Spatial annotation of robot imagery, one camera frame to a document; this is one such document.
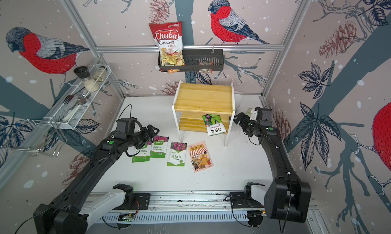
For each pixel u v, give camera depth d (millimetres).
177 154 896
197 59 1070
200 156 883
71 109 713
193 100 732
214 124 841
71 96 716
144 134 688
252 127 695
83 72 731
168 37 815
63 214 372
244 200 728
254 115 756
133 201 710
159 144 934
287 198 394
